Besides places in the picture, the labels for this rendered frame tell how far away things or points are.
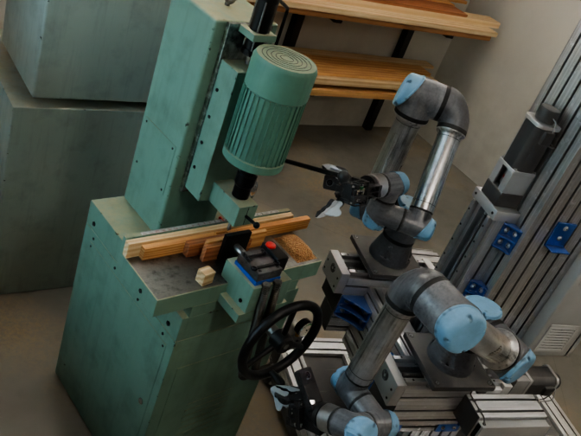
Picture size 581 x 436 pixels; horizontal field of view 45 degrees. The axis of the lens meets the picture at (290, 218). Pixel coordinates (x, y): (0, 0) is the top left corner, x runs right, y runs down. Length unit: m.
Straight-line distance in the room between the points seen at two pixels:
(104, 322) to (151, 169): 0.54
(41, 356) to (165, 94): 1.25
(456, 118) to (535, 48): 3.10
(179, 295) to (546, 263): 1.14
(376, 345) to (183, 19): 1.02
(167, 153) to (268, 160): 0.37
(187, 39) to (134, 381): 1.05
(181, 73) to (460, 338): 1.04
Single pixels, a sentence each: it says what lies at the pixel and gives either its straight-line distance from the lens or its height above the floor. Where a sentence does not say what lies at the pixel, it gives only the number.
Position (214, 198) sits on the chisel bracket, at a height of 1.03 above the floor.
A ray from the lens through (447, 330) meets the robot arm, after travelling 1.65.
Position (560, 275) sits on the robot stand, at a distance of 2.42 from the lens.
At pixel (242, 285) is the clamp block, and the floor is 0.94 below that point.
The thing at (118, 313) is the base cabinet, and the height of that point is 0.57.
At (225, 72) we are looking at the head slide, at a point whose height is 1.40.
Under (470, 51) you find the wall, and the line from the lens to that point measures 5.68.
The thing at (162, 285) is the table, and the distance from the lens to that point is 1.91.
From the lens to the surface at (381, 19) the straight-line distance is 4.44.
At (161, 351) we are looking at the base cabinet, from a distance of 2.11.
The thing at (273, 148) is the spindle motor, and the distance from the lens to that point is 1.87.
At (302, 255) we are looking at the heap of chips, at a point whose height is 0.91.
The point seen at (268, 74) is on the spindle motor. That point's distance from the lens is 1.79.
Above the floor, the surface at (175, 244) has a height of 0.94.
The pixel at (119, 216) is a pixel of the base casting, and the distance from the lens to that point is 2.29.
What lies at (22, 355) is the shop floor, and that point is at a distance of 2.91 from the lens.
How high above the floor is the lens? 2.11
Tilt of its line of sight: 31 degrees down
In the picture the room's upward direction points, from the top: 22 degrees clockwise
